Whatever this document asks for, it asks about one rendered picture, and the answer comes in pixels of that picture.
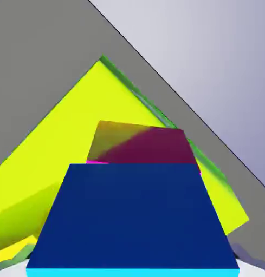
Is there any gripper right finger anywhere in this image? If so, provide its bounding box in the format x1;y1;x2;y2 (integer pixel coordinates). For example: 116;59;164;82
230;243;265;277

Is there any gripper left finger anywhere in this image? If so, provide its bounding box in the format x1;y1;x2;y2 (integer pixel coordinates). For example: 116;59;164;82
0;243;37;277

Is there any small cyan cube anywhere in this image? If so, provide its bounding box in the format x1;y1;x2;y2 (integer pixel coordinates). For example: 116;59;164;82
25;163;240;277

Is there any small magenta cube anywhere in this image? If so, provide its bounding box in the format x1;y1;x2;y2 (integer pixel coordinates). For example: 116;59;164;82
86;120;202;174

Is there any large yellow box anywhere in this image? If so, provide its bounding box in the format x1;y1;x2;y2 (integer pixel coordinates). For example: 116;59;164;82
0;54;250;263

